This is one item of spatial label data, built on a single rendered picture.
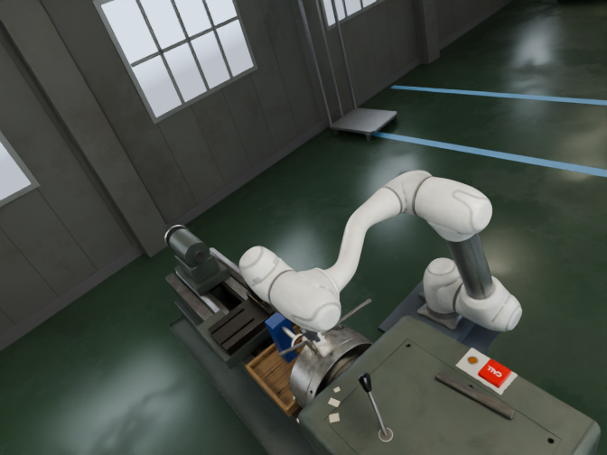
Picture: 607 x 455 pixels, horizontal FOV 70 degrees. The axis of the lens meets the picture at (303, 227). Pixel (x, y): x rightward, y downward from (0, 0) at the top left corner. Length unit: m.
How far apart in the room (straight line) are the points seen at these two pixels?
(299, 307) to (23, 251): 3.67
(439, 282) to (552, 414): 0.74
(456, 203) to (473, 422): 0.56
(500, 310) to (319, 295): 0.93
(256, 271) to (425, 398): 0.56
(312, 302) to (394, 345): 0.47
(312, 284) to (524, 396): 0.61
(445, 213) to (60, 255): 3.79
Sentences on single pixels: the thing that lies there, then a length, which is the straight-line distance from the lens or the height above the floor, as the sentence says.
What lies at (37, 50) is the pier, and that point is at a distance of 4.04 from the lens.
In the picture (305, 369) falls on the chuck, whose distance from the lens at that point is 1.45.
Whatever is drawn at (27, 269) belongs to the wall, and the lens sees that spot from 4.52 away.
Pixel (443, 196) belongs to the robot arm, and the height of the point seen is 1.61.
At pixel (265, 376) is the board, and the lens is 1.90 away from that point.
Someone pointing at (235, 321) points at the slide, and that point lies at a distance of 2.03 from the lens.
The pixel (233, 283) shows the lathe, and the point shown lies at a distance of 2.39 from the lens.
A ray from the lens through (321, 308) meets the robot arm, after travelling 0.96.
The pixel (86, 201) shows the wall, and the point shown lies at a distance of 4.44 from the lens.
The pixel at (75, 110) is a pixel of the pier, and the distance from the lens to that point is 4.11.
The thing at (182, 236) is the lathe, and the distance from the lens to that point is 2.40.
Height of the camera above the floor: 2.35
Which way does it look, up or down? 35 degrees down
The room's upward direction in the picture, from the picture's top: 19 degrees counter-clockwise
